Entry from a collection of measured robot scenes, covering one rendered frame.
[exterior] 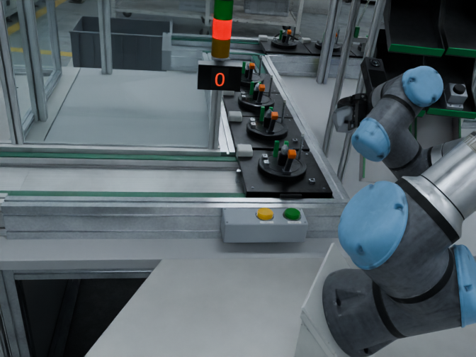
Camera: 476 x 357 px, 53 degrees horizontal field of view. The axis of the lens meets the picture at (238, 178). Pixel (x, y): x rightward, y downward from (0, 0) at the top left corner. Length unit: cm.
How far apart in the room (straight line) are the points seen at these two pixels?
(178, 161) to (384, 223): 89
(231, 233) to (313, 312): 43
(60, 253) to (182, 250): 29
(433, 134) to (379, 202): 84
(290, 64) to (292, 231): 145
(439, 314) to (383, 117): 36
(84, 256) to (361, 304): 69
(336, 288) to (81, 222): 68
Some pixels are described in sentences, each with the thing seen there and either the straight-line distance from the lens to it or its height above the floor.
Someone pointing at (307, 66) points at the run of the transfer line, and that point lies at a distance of 255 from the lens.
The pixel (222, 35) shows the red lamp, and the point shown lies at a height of 132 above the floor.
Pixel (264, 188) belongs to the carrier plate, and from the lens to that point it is 129.
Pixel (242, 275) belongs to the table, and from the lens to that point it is 117.
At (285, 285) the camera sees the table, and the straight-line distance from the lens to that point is 116.
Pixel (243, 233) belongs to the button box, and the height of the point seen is 93.
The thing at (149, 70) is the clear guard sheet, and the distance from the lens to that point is 139.
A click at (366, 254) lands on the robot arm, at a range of 67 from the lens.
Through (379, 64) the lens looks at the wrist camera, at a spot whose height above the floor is 134.
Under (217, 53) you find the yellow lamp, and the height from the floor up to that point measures 127.
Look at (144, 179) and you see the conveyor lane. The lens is 140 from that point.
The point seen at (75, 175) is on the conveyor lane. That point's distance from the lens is 144.
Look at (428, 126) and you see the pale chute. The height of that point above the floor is 111.
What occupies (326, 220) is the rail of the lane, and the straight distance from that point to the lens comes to 130.
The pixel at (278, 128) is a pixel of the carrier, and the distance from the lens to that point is 160.
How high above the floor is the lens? 164
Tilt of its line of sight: 31 degrees down
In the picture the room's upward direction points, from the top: 6 degrees clockwise
